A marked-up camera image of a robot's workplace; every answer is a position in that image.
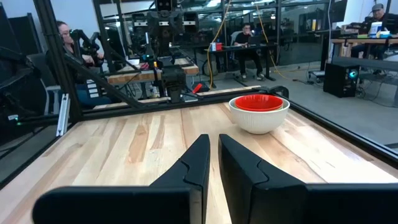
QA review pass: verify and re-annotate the wooden workbench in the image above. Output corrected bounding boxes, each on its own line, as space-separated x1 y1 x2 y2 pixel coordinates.
107 63 200 86

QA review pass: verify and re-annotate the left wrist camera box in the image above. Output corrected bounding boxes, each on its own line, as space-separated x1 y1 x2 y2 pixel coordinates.
154 0 174 12

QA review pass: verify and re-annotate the black office desk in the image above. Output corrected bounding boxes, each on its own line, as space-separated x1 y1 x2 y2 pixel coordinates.
205 42 278 82

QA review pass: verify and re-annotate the yellow hanging cable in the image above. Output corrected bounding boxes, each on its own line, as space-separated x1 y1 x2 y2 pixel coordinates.
254 2 295 82
206 0 233 90

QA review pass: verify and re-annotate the person with leader arms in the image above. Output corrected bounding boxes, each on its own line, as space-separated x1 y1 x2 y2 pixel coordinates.
45 20 106 85

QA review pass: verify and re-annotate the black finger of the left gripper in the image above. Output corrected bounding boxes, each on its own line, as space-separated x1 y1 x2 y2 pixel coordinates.
183 12 200 34
132 12 149 35

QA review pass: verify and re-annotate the black partition panel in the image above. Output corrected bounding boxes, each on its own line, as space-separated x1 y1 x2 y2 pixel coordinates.
0 4 60 116

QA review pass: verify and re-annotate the black computer tower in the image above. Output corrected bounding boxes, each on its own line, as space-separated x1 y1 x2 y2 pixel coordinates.
323 62 361 98

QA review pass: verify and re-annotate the white and blue container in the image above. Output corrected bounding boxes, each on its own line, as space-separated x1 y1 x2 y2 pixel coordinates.
369 21 384 39

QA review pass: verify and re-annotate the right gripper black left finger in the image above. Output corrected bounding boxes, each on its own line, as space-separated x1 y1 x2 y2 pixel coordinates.
32 133 211 224

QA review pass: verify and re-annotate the person at wooden table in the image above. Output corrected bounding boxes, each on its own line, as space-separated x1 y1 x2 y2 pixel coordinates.
351 2 398 60

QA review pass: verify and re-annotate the dark laptop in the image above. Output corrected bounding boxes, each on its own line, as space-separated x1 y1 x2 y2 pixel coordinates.
248 34 262 47

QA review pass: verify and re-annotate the black aluminium table frame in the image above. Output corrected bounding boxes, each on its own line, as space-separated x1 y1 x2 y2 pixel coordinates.
0 0 398 190

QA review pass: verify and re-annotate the person at black desk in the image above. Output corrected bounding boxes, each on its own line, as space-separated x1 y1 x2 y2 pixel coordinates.
233 23 265 82

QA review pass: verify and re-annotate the long wooden table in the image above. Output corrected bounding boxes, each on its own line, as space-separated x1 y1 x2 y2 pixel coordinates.
331 36 398 58

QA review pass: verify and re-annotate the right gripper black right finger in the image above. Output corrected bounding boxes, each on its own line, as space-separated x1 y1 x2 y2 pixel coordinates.
218 133 398 224

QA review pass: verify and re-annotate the black table clamp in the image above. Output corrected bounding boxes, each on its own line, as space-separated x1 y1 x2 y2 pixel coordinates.
262 85 290 100

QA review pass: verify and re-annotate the red plastic bowl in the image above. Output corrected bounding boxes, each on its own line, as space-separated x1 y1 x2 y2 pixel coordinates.
234 94 284 112

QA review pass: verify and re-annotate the white ribbed bowl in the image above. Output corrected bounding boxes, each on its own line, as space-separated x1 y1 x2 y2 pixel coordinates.
228 95 291 135

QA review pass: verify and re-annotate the silver aluminium extrusion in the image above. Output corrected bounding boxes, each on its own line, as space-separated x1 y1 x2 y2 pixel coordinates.
55 93 72 138

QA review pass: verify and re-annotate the blue storage bin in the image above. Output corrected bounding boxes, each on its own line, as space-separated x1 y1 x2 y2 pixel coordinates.
76 80 111 108

